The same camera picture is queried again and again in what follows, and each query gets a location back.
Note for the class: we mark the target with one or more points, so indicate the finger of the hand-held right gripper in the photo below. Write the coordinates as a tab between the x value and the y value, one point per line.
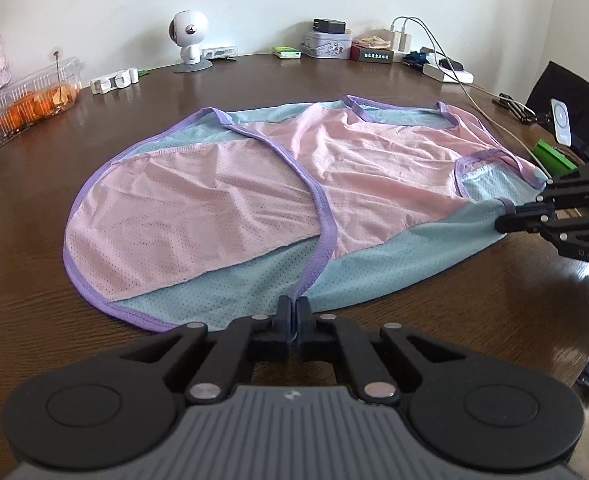
524	222
574	180

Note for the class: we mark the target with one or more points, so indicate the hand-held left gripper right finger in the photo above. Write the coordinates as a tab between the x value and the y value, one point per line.
305	327

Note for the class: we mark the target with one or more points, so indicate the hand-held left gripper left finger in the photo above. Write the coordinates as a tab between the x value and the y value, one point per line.
283	325

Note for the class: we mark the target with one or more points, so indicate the pink blue mesh vest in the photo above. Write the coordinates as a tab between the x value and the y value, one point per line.
274	195

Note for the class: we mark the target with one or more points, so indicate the green case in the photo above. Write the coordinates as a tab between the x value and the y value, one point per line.
554	156

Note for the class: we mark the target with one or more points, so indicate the black chair back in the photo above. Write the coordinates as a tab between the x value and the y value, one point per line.
564	85

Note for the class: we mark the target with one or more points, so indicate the black power adapter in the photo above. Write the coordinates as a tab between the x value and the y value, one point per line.
452	64

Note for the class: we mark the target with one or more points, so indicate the dark green red box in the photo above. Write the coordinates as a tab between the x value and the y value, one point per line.
372	56

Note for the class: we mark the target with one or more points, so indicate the snack packets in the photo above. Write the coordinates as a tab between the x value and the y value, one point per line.
374	41

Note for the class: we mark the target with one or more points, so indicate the printed tin box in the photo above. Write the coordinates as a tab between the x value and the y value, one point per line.
325	46

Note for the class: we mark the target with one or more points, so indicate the small green white box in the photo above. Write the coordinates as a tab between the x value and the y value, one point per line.
287	52

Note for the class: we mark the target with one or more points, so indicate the black charger block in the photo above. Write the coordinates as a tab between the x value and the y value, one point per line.
329	26

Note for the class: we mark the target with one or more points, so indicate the small white rectangular device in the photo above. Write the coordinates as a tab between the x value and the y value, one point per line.
219	52

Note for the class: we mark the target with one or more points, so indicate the white plastic gadget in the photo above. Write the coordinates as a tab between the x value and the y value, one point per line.
114	81

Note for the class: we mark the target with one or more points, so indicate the clear plastic box of oranges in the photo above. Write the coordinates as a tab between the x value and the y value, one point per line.
34	102

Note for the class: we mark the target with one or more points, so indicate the white wall charger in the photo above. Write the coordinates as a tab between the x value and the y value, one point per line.
406	42
396	39

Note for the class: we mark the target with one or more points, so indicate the white robot-shaped camera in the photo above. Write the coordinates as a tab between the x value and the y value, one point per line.
188	30

